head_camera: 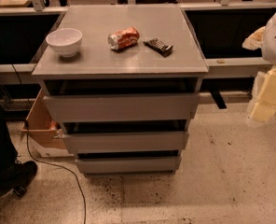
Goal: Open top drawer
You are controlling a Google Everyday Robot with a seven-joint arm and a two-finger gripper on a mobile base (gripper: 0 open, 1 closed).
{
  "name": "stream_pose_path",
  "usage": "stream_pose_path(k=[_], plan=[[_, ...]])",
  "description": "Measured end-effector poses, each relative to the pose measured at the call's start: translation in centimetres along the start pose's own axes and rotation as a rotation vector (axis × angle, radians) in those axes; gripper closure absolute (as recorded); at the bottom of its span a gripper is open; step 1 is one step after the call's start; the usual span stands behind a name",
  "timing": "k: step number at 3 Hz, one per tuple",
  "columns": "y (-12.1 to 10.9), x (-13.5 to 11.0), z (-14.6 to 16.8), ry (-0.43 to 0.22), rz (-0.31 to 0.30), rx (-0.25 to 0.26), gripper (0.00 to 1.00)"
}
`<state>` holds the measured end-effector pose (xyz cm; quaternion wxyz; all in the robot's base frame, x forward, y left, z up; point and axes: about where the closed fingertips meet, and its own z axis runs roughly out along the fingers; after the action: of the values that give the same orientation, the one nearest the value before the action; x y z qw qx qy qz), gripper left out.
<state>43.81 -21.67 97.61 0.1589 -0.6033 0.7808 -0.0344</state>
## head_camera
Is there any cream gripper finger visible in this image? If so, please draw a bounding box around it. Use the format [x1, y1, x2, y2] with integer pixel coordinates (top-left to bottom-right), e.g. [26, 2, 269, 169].
[250, 103, 276, 122]
[258, 67, 276, 107]

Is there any grey top drawer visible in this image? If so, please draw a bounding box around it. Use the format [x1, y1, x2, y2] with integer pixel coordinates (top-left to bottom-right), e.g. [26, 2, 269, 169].
[44, 93, 200, 122]

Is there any grey drawer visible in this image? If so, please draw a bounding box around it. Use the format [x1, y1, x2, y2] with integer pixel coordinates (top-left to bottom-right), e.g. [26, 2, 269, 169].
[44, 93, 200, 122]
[76, 156, 181, 174]
[62, 131, 188, 154]

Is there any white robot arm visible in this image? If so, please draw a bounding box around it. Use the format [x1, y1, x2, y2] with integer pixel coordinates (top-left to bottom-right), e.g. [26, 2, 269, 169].
[242, 12, 276, 125]

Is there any grey middle drawer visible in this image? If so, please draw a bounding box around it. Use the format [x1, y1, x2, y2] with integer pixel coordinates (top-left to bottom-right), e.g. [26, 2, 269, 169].
[62, 131, 188, 154]

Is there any grey drawer cabinet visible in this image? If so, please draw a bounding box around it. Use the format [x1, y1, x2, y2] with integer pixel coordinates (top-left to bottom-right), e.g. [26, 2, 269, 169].
[33, 5, 208, 174]

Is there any grey bottom drawer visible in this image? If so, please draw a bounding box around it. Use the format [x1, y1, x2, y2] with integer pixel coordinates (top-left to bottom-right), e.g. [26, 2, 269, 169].
[76, 156, 181, 174]

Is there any open cardboard box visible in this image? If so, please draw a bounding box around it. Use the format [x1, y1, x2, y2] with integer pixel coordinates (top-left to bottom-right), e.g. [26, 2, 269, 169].
[21, 91, 70, 158]

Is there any dark snack bar wrapper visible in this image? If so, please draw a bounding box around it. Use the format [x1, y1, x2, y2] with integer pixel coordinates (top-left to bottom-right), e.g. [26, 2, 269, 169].
[144, 38, 173, 57]

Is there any crushed orange soda can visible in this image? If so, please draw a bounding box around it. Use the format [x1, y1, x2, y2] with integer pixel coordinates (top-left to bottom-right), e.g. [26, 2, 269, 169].
[108, 27, 140, 50]

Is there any white ceramic bowl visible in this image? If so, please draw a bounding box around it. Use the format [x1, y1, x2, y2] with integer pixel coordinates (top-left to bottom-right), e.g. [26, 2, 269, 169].
[46, 28, 83, 57]

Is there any person's leg black shoe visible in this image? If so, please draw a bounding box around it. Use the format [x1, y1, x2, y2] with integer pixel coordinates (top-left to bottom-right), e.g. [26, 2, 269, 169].
[0, 106, 37, 196]

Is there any grey metal railing frame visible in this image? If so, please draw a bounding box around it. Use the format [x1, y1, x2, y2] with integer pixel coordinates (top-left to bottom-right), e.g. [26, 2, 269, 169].
[0, 0, 276, 86]

